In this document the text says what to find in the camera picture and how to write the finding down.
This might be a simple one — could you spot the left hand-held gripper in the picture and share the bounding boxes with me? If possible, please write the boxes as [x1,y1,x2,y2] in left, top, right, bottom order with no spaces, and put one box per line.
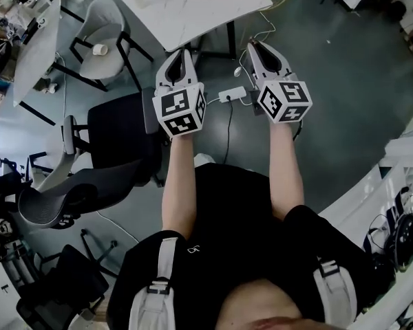
[152,49,207,140]

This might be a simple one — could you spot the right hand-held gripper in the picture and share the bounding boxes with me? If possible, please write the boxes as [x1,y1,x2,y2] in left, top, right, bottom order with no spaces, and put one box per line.
[246,41,313,125]

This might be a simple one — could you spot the person's left forearm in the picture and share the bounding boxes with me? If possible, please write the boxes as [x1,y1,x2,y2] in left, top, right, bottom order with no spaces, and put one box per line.
[160,129,198,244]

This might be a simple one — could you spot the person's right forearm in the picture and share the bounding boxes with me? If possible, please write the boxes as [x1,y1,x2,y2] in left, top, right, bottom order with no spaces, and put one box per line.
[261,121,306,221]

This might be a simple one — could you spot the white power strip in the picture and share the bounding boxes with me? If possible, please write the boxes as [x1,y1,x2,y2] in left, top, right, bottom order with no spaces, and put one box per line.
[218,85,247,104]

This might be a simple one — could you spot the white marble table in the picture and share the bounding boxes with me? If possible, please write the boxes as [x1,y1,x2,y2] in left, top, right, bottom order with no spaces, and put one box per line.
[120,0,274,61]

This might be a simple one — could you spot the grey upholstered chair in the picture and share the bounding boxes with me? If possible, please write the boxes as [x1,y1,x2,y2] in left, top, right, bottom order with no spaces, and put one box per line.
[70,0,155,93]

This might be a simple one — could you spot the black mesh office chair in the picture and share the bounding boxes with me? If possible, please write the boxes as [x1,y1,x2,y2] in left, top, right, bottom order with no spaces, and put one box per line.
[18,87,167,230]

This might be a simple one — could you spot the white shell chair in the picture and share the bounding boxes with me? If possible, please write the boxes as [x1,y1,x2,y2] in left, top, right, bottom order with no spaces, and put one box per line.
[26,115,87,193]

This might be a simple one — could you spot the person's black shirt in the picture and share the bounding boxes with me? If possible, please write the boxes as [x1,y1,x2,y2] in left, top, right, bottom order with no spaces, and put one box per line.
[106,163,396,330]

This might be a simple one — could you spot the white railing shelf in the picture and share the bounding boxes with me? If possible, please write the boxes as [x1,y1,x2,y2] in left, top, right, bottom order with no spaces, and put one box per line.
[318,108,413,330]

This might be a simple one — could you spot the black helmet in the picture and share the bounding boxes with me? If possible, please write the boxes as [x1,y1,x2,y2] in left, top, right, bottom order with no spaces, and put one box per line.
[394,212,413,272]

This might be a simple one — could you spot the white cable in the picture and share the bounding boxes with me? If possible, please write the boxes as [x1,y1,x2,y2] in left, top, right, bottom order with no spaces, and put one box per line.
[238,10,277,92]

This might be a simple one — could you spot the black power cable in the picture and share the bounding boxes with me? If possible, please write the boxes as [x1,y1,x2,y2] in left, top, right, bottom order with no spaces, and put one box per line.
[222,96,235,164]

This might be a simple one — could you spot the white left harness strap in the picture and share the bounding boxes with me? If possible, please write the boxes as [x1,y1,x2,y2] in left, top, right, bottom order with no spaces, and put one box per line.
[128,237,179,330]

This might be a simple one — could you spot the white harness strap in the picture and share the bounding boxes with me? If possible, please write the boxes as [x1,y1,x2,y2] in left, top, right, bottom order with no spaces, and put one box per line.
[312,256,359,330]
[128,237,179,330]

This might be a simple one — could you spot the white right harness strap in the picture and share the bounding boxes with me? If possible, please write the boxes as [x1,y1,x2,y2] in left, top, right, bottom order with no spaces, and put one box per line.
[312,256,359,330]

